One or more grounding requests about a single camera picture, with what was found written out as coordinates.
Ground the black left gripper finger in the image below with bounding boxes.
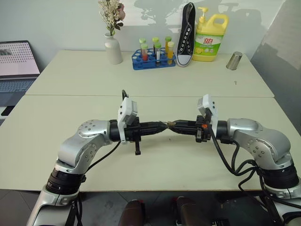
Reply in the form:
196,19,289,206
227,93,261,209
141,121,167,129
141,127,169,137

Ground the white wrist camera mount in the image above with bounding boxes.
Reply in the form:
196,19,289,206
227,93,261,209
197,94,219,133
117,97,139,145

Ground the blue test tube rack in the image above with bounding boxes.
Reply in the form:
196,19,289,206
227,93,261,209
131,48,177,71

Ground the yellow-capped orange liquid tube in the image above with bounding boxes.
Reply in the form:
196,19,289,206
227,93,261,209
166,41,175,65

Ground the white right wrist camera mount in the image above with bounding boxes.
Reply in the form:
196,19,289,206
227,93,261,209
197,94,219,133

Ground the yellow detergent pump bottle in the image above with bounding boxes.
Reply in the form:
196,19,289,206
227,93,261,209
191,7,230,63

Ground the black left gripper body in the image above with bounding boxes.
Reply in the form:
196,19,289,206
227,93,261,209
124,117,143,156

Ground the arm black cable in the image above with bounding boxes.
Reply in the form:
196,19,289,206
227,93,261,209
208,126,268,197
67,89,130,226

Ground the dried flower bouquet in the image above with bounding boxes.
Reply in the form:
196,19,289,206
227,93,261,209
98,0,125,36

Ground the green-capped orange liquid tube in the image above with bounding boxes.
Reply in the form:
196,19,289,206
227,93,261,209
164,36,173,55

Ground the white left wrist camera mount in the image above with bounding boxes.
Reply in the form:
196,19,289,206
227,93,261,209
117,97,139,145

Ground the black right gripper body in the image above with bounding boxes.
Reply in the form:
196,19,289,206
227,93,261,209
195,112,214,144

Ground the white ceramic vase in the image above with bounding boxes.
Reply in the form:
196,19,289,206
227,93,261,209
103,32,124,65

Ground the green-capped white label tube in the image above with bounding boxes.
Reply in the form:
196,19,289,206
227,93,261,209
154,42,163,66

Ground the black canvas sneaker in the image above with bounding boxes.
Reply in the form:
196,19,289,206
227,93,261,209
176,2,197,67

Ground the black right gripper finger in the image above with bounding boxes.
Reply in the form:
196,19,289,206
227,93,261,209
170,126,197,137
173,120,197,129

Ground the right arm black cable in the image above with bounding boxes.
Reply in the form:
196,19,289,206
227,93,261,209
208,126,268,197

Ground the dark rounded brown shape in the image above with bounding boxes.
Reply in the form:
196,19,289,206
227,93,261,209
172,196,203,226
118,199,146,226

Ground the green-capped red liquid tube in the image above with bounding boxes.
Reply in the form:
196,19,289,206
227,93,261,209
140,43,149,62

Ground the open grey laptop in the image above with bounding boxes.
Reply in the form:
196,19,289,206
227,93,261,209
0,40,41,121

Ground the green-capped dark tube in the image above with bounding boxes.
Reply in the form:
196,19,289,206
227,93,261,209
151,37,160,54

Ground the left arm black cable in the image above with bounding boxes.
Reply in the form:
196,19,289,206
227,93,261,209
67,89,130,226

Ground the stainless steel cup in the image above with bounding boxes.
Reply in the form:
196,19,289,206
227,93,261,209
226,51,244,71

